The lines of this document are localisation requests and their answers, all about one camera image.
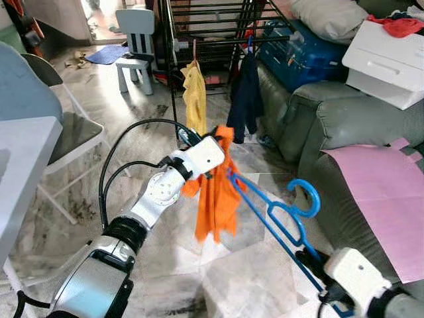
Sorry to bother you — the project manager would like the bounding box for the orange shirt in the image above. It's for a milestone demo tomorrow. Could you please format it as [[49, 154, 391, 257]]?
[[180, 126, 247, 244]]

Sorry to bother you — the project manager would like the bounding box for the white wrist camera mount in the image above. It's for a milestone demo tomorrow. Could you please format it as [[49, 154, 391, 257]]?
[[325, 247, 392, 309], [174, 136, 226, 178]]

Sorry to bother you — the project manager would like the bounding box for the black metal drying rack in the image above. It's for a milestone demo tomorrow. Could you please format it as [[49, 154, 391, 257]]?
[[156, 0, 312, 143]]

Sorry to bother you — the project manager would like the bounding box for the pale blue child chair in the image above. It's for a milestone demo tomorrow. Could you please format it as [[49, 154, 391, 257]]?
[[114, 8, 160, 95]]

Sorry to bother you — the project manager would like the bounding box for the white plastic drawer unit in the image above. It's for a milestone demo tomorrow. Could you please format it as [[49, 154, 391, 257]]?
[[341, 19, 424, 110]]

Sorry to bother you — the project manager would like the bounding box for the grey green sofa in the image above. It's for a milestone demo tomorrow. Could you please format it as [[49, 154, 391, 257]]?
[[255, 63, 424, 292]]

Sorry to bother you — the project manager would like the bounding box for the blue floor mat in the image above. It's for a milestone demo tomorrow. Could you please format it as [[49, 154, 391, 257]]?
[[84, 44, 130, 66]]

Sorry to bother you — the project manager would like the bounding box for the blue suitcase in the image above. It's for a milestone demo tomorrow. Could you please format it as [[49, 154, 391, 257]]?
[[257, 20, 350, 92]]

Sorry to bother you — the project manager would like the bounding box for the white folding table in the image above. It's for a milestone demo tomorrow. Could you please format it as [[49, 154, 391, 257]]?
[[0, 116, 64, 318]]

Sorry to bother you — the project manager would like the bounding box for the navy blue garment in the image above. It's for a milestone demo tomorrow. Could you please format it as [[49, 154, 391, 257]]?
[[227, 53, 264, 144]]

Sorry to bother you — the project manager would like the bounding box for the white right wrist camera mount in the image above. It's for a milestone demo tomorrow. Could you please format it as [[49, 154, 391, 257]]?
[[325, 247, 392, 309]]

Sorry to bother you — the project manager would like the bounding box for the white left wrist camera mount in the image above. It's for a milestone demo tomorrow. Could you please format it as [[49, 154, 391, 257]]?
[[174, 136, 226, 178]]

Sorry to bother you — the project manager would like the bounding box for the grey folding chair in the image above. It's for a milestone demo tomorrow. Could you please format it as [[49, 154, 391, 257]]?
[[23, 53, 130, 226]]

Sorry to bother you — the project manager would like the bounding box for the beige pillow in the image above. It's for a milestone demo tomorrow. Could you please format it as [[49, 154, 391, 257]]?
[[290, 0, 372, 44]]

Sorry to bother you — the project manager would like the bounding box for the red cloth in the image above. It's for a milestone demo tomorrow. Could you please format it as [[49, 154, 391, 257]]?
[[366, 15, 424, 38]]

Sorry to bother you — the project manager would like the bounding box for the yellow shirt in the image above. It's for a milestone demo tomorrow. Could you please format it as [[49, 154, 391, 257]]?
[[181, 60, 208, 136]]

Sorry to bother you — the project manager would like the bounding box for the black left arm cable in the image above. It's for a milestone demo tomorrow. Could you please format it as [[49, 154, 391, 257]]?
[[98, 118, 206, 229], [99, 161, 166, 199]]

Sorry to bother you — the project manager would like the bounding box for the pink sheet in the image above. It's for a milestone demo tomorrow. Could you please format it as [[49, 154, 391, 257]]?
[[321, 138, 424, 284]]

